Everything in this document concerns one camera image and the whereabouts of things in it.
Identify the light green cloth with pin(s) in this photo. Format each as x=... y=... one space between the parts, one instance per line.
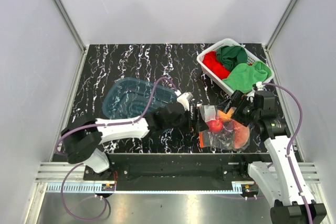
x=244 y=76

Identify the red fake apple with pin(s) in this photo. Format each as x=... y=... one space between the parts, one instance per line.
x=215 y=126

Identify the orange fake fruit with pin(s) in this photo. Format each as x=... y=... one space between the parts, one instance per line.
x=225 y=117

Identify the aluminium frame rail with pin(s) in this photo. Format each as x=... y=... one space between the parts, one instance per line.
x=69 y=24

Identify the white plastic basket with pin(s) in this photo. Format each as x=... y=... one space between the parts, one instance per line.
x=227 y=42

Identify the red cloth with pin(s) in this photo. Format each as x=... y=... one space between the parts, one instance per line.
x=215 y=66

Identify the clear zip top bag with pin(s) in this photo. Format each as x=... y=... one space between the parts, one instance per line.
x=222 y=140

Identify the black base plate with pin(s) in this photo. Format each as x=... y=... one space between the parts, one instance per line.
x=176 y=172

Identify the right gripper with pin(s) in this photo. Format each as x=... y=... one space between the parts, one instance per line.
x=240 y=99

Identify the white cable duct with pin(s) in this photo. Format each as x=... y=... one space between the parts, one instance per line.
x=88 y=188

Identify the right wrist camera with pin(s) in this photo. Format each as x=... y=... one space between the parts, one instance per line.
x=258 y=86

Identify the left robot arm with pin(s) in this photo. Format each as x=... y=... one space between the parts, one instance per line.
x=81 y=143

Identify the blue plastic container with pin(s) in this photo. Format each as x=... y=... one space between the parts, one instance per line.
x=128 y=98

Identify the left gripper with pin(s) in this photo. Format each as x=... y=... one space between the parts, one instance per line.
x=197 y=125

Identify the dark green cloth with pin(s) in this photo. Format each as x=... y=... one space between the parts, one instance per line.
x=231 y=56

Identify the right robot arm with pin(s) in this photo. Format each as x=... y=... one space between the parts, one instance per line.
x=286 y=191

